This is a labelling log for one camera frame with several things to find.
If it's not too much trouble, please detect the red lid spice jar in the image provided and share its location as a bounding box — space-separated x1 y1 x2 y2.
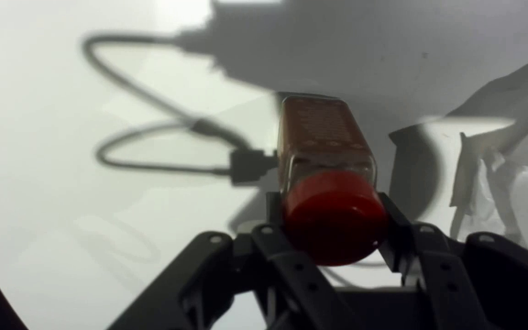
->
275 94 392 268

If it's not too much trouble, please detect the white plastic bag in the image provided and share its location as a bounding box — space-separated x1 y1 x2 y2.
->
386 48 528 254

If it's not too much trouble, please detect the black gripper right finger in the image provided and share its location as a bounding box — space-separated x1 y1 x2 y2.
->
375 191 528 330

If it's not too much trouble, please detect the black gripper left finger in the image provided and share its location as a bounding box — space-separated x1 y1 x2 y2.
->
106 191 363 330

